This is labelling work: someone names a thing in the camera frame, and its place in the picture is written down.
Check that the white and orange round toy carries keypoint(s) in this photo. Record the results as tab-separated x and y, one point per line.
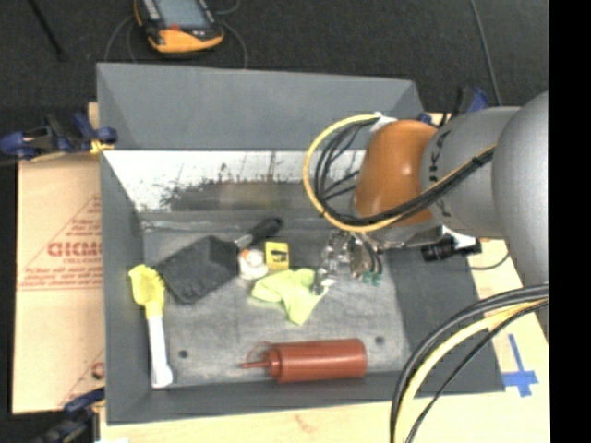
251	263

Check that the yellow and black small box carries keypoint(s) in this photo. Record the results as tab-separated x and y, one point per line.
277	254

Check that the grey metal bin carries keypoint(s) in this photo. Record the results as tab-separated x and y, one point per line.
258	247

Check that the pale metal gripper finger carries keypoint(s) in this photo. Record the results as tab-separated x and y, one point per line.
319	278

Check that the yellow and white dish brush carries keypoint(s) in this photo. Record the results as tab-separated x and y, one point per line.
150	307

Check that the black spatula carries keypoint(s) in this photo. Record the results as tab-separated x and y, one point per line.
208	266

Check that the yellow-green cloth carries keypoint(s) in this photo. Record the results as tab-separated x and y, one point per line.
288	295

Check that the red squeeze bottle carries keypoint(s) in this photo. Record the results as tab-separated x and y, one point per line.
314	360

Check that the black cylinder on white bracket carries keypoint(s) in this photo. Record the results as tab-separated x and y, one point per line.
445	248

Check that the brown cardboard board red print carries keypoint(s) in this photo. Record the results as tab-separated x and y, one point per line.
55	284

